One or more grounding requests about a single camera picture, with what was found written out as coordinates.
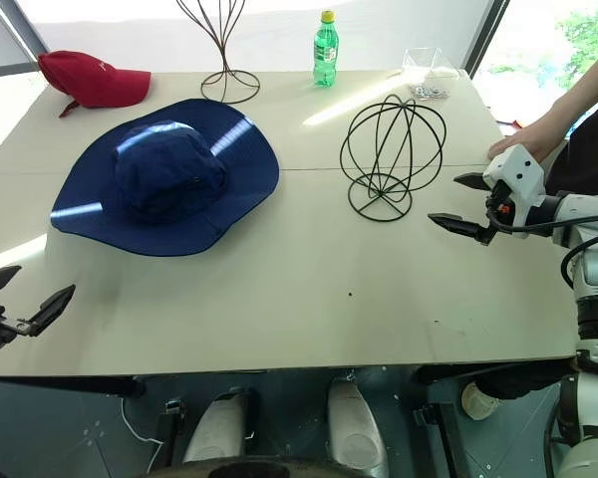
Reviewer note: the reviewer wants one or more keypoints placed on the person's dark clothing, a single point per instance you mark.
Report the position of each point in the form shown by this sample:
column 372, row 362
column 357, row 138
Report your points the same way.
column 590, row 149

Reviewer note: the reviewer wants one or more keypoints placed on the white shoe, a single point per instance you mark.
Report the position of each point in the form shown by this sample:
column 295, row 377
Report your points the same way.
column 478, row 401

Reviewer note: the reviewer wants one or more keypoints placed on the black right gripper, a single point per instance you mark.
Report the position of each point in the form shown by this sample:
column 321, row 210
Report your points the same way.
column 498, row 196

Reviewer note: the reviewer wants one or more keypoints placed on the black table leg bracket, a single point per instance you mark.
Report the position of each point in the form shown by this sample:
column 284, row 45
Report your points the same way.
column 436, row 438
column 169, row 428

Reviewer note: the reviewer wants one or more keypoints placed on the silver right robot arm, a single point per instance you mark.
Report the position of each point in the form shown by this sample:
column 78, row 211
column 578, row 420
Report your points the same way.
column 595, row 279

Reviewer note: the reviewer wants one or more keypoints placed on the pile of small metal washers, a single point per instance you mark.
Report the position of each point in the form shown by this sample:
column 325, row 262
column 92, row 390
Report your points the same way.
column 428, row 91

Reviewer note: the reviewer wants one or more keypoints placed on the blue wide-brim hat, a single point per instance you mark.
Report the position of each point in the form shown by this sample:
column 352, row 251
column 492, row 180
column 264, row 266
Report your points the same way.
column 179, row 164

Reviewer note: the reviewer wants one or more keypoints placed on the person's bare hand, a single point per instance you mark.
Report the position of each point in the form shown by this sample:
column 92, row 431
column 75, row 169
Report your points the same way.
column 533, row 142

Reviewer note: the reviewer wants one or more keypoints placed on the red baseball cap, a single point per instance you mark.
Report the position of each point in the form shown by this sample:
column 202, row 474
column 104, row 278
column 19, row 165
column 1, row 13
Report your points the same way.
column 94, row 79

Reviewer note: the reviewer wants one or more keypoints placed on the green plastic bottle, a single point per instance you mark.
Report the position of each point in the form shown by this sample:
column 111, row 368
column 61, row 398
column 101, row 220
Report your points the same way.
column 324, row 55

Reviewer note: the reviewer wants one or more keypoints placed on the silver robot foot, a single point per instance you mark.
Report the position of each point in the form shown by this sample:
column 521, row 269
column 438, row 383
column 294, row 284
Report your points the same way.
column 354, row 423
column 214, row 430

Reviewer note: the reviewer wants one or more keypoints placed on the person's bare forearm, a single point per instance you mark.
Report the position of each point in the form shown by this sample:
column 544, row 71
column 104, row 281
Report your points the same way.
column 583, row 94

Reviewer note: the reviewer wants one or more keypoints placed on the clear plastic container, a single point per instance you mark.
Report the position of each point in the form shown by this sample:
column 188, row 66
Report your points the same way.
column 423, row 62

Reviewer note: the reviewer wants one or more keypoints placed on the small red object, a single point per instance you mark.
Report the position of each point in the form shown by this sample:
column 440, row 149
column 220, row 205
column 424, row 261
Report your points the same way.
column 515, row 123

